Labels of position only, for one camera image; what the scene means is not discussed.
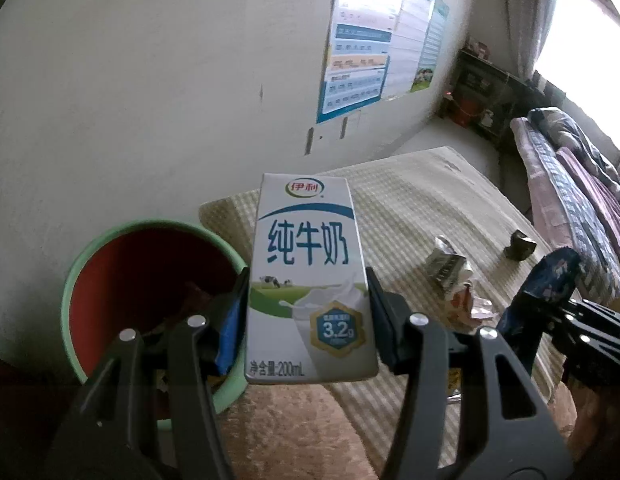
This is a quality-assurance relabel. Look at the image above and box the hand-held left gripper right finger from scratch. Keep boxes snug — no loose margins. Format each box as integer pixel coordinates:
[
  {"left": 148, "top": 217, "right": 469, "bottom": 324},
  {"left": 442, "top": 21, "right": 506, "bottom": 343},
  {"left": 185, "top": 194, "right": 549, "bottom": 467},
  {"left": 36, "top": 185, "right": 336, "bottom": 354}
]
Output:
[{"left": 365, "top": 266, "right": 576, "bottom": 480}]

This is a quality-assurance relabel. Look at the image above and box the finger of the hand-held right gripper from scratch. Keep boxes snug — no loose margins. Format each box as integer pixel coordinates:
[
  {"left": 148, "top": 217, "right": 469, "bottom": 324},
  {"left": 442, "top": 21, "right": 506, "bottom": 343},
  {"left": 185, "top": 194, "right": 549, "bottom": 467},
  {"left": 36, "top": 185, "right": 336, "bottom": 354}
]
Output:
[{"left": 497, "top": 291, "right": 571, "bottom": 377}]

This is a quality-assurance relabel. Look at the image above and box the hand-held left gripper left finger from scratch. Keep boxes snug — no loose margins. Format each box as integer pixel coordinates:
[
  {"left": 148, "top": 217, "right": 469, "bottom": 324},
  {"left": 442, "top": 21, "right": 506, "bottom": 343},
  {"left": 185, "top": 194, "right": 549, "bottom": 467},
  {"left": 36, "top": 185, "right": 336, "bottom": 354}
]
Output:
[{"left": 50, "top": 266, "right": 251, "bottom": 480}]

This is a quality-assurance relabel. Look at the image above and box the dark blue wrapper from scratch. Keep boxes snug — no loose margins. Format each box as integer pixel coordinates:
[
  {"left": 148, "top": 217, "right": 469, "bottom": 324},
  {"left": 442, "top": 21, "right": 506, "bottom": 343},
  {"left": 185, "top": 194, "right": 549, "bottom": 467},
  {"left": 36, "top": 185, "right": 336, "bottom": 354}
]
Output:
[{"left": 520, "top": 247, "right": 583, "bottom": 307}]

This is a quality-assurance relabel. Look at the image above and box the white and blue milk carton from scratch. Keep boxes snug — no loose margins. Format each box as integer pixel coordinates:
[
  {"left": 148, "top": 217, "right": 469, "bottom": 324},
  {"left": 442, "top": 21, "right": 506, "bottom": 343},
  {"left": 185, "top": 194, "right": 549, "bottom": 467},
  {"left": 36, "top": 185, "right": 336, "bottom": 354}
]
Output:
[{"left": 245, "top": 172, "right": 380, "bottom": 386}]

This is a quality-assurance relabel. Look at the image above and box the green and red waste bin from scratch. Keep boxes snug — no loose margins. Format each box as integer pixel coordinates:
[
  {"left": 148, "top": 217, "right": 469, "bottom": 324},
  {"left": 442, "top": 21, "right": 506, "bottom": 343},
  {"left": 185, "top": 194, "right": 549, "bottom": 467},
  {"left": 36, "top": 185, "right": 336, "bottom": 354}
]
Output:
[{"left": 60, "top": 218, "right": 251, "bottom": 430}]

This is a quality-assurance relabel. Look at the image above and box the pink and white wrapper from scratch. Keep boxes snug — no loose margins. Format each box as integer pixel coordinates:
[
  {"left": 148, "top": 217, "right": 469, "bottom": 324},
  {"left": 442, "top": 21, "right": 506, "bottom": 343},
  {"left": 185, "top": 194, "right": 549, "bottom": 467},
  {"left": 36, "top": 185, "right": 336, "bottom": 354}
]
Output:
[{"left": 447, "top": 280, "right": 500, "bottom": 332}]

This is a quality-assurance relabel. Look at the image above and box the small dark box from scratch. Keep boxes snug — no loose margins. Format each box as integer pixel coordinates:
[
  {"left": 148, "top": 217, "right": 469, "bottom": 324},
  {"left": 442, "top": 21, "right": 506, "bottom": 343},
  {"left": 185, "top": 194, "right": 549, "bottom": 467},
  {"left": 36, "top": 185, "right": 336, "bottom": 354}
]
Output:
[{"left": 505, "top": 230, "right": 537, "bottom": 262}]

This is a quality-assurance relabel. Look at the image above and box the peach fleece blanket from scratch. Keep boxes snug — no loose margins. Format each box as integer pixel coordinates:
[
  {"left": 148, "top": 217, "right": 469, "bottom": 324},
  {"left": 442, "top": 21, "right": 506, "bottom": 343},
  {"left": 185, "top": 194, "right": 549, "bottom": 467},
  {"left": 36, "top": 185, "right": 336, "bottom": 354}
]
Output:
[{"left": 217, "top": 375, "right": 406, "bottom": 480}]

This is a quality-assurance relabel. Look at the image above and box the bed with striped bedding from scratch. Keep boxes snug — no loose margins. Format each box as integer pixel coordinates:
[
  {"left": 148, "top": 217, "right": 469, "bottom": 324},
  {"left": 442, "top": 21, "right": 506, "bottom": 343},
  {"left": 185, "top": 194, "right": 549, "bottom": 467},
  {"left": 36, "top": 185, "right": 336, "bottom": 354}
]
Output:
[{"left": 510, "top": 107, "right": 620, "bottom": 306}]

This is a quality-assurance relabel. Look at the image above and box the dark storage shelf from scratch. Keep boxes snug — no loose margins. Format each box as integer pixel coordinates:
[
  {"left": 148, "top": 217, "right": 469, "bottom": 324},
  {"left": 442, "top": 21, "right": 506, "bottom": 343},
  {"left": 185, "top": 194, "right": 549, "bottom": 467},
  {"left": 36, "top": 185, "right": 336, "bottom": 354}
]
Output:
[{"left": 440, "top": 35, "right": 536, "bottom": 151}]

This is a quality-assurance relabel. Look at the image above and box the bright window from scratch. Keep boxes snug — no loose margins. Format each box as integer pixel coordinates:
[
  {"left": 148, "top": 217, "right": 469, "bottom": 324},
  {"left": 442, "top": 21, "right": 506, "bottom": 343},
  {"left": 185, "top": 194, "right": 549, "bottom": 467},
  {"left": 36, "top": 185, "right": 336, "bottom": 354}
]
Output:
[{"left": 535, "top": 0, "right": 620, "bottom": 156}]

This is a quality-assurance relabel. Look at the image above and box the grey curtain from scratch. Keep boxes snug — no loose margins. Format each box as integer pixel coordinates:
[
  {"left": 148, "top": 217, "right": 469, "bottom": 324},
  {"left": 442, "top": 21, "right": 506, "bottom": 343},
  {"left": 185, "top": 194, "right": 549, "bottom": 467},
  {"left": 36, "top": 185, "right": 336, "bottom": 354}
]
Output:
[{"left": 505, "top": 0, "right": 566, "bottom": 81}]

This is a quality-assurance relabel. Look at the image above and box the blue chart wall poster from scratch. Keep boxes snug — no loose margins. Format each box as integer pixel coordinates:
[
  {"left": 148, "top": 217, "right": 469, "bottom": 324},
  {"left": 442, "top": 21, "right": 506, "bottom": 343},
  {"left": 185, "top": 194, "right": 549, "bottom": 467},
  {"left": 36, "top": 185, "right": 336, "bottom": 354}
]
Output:
[{"left": 316, "top": 0, "right": 411, "bottom": 125}]

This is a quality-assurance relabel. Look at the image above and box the green bordered wall poster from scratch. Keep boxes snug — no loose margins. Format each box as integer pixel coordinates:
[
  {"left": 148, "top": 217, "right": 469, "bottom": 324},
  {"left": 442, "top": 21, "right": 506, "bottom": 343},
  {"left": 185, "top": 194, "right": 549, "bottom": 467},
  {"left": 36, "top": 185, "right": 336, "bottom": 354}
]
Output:
[{"left": 385, "top": 0, "right": 450, "bottom": 95}]

